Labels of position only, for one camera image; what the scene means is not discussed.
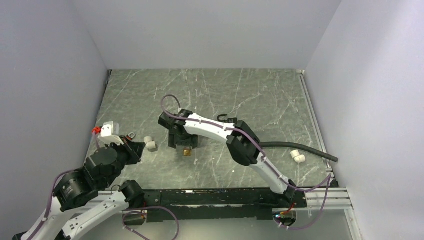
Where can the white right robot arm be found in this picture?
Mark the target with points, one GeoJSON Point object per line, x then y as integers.
{"type": "Point", "coordinates": [242, 143]}

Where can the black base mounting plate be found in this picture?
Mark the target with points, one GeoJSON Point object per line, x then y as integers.
{"type": "Point", "coordinates": [259, 203]}

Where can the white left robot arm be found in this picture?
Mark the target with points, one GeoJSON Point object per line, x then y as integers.
{"type": "Point", "coordinates": [73, 189]}

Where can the black padlock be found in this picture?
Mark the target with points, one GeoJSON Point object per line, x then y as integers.
{"type": "Point", "coordinates": [223, 118]}

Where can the black foam tube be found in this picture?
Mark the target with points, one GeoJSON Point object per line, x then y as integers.
{"type": "Point", "coordinates": [297, 146]}

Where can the brass padlock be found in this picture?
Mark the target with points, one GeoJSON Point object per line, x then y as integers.
{"type": "Point", "coordinates": [187, 152]}

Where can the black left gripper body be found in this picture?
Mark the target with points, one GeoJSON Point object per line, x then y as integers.
{"type": "Point", "coordinates": [127, 155]}

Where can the white pipe elbow left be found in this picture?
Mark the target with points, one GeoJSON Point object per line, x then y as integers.
{"type": "Point", "coordinates": [150, 144]}

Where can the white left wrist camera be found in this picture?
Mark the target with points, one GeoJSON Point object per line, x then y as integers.
{"type": "Point", "coordinates": [107, 134]}

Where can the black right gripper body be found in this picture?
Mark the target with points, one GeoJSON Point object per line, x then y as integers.
{"type": "Point", "coordinates": [185, 140]}

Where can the white pipe elbow right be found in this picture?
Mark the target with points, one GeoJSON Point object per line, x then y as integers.
{"type": "Point", "coordinates": [297, 156]}

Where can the adjustable wrench red handle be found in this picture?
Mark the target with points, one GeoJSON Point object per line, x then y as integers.
{"type": "Point", "coordinates": [131, 135]}

